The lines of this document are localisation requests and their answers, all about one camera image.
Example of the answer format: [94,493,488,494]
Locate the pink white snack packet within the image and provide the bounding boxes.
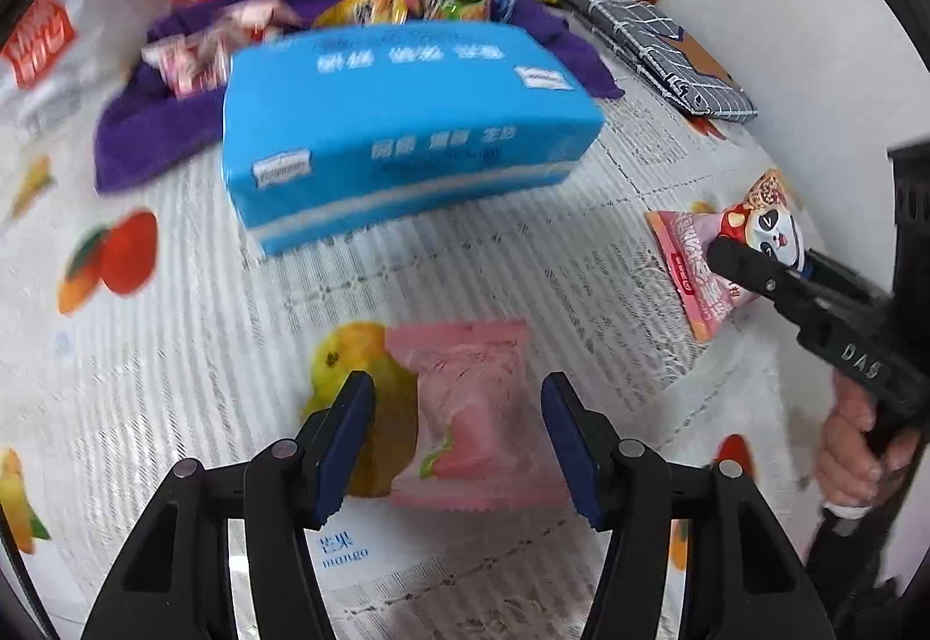
[386,320,569,513]

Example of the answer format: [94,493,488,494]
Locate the pink panda snack bag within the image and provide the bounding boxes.
[645,169,806,342]

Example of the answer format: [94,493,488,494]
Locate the red snack packet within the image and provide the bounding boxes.
[219,0,306,42]

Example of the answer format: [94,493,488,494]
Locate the right hand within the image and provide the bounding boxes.
[813,373,921,507]

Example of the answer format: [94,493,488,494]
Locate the blue tissue pack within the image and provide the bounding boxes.
[221,22,604,254]

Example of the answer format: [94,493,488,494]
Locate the grey checked fabric box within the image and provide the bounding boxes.
[560,0,758,124]

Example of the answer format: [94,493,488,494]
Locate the purple towel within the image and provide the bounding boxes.
[95,0,624,195]

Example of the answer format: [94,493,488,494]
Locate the small white red packets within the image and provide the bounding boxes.
[140,26,241,98]

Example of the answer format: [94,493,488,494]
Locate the white Miniso plastic bag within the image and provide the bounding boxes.
[2,0,184,141]

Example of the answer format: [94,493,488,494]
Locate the yellow snack packet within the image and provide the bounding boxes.
[314,0,410,27]

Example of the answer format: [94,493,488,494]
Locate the green snack packet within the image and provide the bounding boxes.
[421,0,490,22]

